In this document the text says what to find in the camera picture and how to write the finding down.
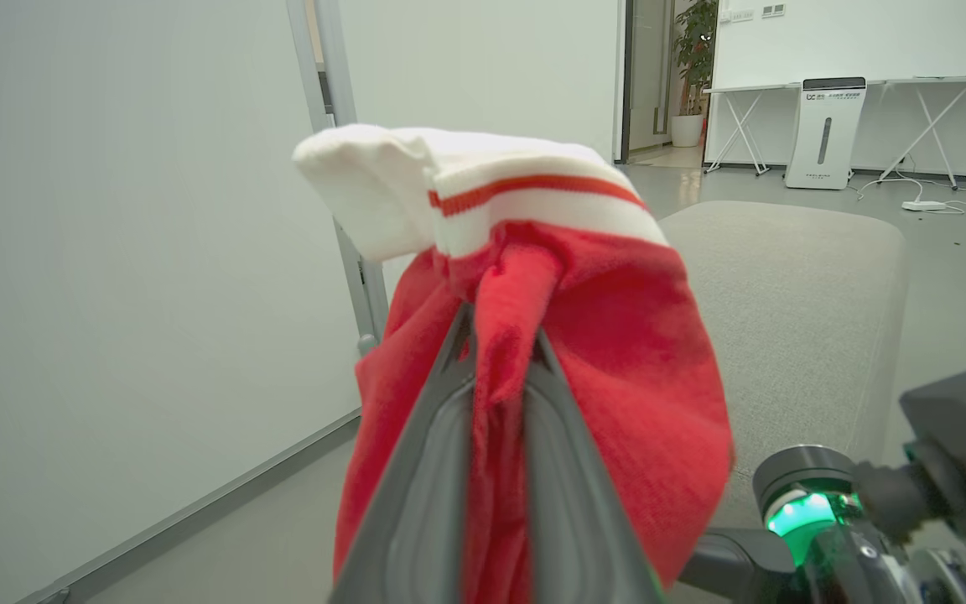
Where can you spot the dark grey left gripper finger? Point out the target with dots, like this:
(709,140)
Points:
(416,495)

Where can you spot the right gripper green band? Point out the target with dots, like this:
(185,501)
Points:
(806,495)

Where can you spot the red garment with white band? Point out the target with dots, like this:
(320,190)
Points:
(625,352)

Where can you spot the light grey upholstered seat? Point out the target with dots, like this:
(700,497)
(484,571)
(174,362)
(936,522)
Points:
(793,310)

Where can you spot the white plant pot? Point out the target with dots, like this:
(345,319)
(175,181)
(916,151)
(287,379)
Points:
(687,131)

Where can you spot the white power strip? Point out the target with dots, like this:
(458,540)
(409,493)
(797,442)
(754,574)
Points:
(923,205)

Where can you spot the white folding table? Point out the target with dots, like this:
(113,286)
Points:
(743,117)
(944,117)

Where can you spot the white air purifier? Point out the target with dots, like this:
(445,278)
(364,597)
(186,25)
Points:
(825,134)

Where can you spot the green potted plant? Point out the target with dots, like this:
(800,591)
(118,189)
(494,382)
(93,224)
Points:
(697,50)

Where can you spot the dark grey wrist camera box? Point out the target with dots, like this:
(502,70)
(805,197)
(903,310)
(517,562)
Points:
(965,419)

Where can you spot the grey aluminium door frame post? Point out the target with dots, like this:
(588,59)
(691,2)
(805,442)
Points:
(340,92)

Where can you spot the dark doorway frame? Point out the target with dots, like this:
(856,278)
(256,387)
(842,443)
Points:
(625,80)

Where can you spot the white wall switch panel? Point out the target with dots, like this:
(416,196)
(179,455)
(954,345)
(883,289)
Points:
(773,10)

